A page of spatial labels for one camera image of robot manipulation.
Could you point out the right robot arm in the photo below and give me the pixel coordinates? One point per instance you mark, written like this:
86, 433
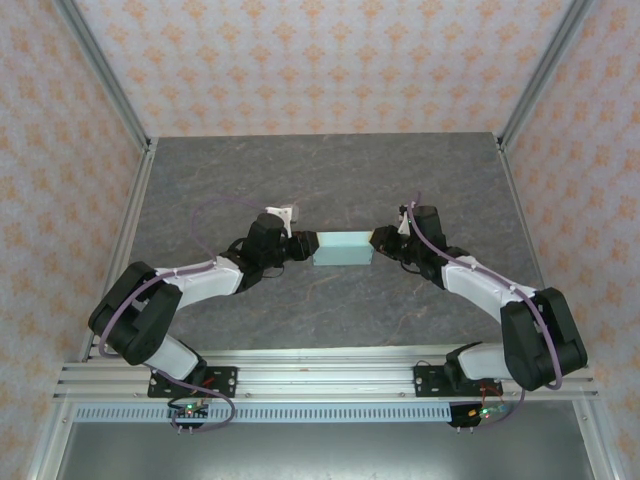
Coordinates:
475, 290

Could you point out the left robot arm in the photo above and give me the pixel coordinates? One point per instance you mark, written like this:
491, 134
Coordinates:
200, 285

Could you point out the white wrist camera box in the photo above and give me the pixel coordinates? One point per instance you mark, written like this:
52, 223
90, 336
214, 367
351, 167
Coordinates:
404, 222
282, 214

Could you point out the grey metal sheet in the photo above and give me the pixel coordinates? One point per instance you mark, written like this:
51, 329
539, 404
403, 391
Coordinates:
325, 452

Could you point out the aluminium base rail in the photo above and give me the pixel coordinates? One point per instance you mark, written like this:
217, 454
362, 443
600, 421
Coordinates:
325, 375

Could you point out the aluminium side rail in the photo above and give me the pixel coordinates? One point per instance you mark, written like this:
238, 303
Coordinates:
520, 215
127, 225

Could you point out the aluminium corner post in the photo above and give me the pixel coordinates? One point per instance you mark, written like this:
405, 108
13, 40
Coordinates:
107, 80
542, 75

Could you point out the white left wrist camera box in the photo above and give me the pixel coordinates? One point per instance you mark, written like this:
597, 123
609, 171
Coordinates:
282, 214

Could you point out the small circuit board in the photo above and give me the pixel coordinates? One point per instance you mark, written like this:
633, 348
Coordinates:
487, 412
189, 411

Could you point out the mint green paper box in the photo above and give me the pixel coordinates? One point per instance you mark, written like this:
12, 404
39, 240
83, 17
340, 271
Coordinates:
342, 247

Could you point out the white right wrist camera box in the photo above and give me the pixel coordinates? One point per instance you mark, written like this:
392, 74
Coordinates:
404, 222

